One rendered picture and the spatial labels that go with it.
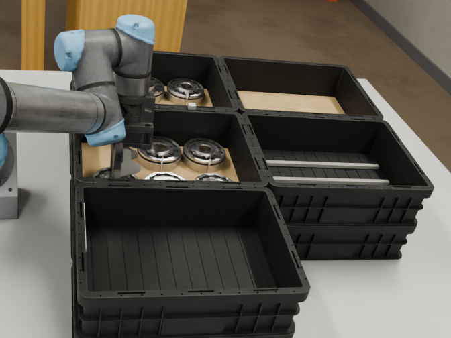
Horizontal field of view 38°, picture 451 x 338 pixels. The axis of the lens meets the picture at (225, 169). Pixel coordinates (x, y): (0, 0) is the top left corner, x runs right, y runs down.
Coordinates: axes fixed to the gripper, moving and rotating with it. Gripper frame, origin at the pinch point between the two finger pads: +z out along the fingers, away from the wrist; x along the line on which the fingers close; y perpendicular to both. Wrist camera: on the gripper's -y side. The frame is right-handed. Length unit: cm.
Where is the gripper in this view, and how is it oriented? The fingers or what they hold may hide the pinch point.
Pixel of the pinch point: (113, 175)
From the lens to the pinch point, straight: 144.3
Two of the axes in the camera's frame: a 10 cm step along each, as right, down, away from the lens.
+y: 9.6, 0.3, 2.7
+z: -1.5, 8.7, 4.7
